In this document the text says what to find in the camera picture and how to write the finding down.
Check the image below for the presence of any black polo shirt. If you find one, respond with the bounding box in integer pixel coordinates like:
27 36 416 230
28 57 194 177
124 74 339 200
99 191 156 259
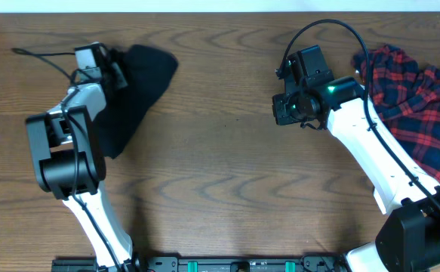
93 45 178 159

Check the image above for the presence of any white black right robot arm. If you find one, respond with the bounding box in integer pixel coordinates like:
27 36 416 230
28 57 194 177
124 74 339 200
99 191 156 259
272 76 440 271

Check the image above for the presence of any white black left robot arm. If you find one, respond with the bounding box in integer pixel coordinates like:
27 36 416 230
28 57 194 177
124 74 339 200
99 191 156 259
26 42 141 271

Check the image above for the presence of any red navy plaid shirt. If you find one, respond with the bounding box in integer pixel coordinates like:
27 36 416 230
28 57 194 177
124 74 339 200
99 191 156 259
351 45 440 183

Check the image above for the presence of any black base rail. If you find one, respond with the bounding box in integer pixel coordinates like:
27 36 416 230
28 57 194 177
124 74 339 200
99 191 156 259
51 255 351 272

